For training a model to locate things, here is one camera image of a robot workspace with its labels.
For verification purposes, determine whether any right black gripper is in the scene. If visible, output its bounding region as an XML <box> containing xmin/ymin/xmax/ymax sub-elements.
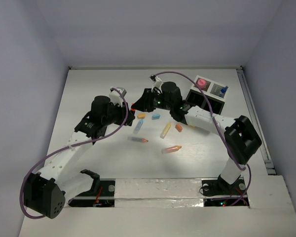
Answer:
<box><xmin>131</xmin><ymin>88</ymin><xmax>173</xmax><ymax>113</ymax></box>

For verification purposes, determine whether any light blue marker cap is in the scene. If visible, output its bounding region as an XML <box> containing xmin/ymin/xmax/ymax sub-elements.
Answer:
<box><xmin>152</xmin><ymin>114</ymin><xmax>161</xmax><ymax>120</ymax></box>

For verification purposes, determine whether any light blue marker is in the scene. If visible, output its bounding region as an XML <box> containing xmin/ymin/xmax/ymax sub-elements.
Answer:
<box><xmin>133</xmin><ymin>119</ymin><xmax>144</xmax><ymax>135</ymax></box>

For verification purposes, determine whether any pink cap marker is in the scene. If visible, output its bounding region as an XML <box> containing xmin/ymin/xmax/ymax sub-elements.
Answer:
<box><xmin>197</xmin><ymin>78</ymin><xmax>206</xmax><ymax>89</ymax></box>

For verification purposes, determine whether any clear blue cap bottle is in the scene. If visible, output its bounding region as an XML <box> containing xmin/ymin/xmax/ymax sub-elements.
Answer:
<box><xmin>219</xmin><ymin>86</ymin><xmax>228</xmax><ymax>98</ymax></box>

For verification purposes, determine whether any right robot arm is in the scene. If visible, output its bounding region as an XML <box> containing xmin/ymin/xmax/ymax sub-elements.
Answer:
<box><xmin>131</xmin><ymin>82</ymin><xmax>262</xmax><ymax>194</ymax></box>

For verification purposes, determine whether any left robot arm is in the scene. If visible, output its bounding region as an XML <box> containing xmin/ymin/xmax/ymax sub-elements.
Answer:
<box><xmin>19</xmin><ymin>89</ymin><xmax>135</xmax><ymax>219</ymax></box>

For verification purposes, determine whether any orange tip clear marker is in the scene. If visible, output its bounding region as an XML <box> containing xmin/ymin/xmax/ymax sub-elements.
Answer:
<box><xmin>128</xmin><ymin>136</ymin><xmax>148</xmax><ymax>143</ymax></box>

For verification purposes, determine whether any yellow marker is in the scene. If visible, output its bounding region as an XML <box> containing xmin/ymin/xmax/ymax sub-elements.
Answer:
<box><xmin>160</xmin><ymin>122</ymin><xmax>172</xmax><ymax>139</ymax></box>

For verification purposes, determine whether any dark orange marker cap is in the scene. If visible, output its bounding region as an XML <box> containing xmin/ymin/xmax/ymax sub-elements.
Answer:
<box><xmin>175</xmin><ymin>123</ymin><xmax>183</xmax><ymax>132</ymax></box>

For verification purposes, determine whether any red orange marker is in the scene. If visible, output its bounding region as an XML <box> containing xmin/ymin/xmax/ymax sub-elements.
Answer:
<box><xmin>161</xmin><ymin>146</ymin><xmax>182</xmax><ymax>154</ymax></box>

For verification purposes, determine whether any black and white organizer box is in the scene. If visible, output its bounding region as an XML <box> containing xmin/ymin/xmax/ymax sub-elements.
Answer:
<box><xmin>185</xmin><ymin>76</ymin><xmax>228</xmax><ymax>115</ymax></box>

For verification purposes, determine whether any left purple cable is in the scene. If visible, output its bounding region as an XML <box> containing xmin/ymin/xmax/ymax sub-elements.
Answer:
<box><xmin>19</xmin><ymin>87</ymin><xmax>128</xmax><ymax>220</ymax></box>

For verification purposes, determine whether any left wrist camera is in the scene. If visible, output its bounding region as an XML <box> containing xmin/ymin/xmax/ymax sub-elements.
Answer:
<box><xmin>109</xmin><ymin>87</ymin><xmax>127</xmax><ymax>107</ymax></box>

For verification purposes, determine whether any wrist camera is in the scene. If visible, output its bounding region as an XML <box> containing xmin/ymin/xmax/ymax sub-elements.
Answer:
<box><xmin>109</xmin><ymin>87</ymin><xmax>127</xmax><ymax>107</ymax></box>
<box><xmin>149</xmin><ymin>75</ymin><xmax>163</xmax><ymax>91</ymax></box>

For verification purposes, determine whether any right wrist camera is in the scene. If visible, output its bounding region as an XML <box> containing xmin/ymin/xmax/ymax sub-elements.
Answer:
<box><xmin>149</xmin><ymin>75</ymin><xmax>163</xmax><ymax>91</ymax></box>

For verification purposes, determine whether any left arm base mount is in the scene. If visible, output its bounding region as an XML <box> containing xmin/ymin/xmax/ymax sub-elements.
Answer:
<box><xmin>68</xmin><ymin>179</ymin><xmax>115</xmax><ymax>208</ymax></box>

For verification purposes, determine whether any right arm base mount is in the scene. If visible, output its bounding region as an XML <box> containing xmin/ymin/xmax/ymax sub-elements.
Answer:
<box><xmin>199</xmin><ymin>177</ymin><xmax>250</xmax><ymax>207</ymax></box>

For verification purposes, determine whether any aluminium rail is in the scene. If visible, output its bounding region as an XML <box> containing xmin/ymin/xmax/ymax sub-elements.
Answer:
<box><xmin>236</xmin><ymin>67</ymin><xmax>277</xmax><ymax>175</ymax></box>

